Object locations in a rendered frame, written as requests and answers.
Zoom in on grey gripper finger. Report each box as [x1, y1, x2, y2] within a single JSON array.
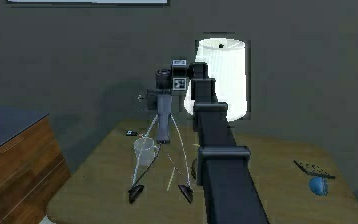
[[169, 114, 194, 205], [127, 114, 160, 205]]

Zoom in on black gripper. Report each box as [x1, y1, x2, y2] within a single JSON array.
[[146, 67, 173, 145]]

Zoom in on clear drinking glass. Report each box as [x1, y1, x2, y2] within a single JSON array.
[[133, 136, 160, 168]]

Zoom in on pale pencil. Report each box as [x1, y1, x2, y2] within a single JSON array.
[[165, 166, 177, 194]]

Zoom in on thin brown pencil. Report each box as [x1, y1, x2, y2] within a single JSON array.
[[166, 153, 182, 176]]

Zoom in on white lamp shade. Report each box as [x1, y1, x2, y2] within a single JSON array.
[[183, 37, 248, 122]]

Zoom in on olive wooden table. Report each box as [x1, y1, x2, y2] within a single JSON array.
[[46, 119, 358, 224]]

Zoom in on brown wooden chest of drawers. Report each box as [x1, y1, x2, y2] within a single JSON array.
[[0, 104, 72, 224]]

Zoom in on blue ball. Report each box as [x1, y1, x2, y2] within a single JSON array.
[[308, 176, 330, 197]]

